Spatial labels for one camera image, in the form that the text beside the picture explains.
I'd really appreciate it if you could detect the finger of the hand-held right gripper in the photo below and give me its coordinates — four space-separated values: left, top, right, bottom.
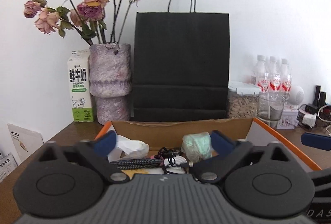
301 132 331 151

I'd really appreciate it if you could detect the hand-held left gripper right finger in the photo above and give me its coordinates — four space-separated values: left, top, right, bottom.
192 130 293 184

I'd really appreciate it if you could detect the white charger plug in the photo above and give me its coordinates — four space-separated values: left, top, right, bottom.
301 113 317 127

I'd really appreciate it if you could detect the white round speaker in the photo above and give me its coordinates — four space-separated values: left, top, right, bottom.
288 85 306 106

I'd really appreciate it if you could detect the white printed tin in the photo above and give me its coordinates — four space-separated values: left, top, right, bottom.
277 106 299 129

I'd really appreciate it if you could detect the clear glass cup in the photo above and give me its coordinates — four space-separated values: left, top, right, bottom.
257 91 285 127

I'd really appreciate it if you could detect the purple fuzzy vase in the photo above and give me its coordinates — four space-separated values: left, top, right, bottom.
89 43 132 126

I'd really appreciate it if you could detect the red cardboard box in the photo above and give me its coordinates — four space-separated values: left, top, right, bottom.
94 118 322 175

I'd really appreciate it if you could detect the black cable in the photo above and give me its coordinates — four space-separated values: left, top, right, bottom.
155 147 183 160

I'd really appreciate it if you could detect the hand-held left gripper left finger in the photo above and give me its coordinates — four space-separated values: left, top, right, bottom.
39 131 135 184

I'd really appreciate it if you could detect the white and yellow plush toy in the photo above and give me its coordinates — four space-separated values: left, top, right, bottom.
127 168 166 175

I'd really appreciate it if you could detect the white paper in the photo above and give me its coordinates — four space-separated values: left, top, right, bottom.
109 133 150 162

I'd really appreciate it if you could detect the red label water bottle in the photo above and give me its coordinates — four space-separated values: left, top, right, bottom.
279 59 293 93
266 57 281 93
251 55 268 93

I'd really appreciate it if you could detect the iridescent plastic wrap bundle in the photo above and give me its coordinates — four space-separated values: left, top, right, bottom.
182 132 213 162

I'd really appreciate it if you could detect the black paper bag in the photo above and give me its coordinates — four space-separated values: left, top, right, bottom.
131 0 230 122

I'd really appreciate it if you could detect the white green milk carton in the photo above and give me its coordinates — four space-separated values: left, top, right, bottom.
67 50 94 123

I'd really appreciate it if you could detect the clear pellet storage container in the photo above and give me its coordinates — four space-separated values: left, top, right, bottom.
227 81 261 119

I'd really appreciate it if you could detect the grey braided cable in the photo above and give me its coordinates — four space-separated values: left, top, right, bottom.
110 157 163 170

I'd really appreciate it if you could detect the black upright device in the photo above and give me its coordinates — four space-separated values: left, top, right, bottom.
314 85 327 107

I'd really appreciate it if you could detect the grey printed booklet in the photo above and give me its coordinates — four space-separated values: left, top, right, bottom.
0 153 18 183

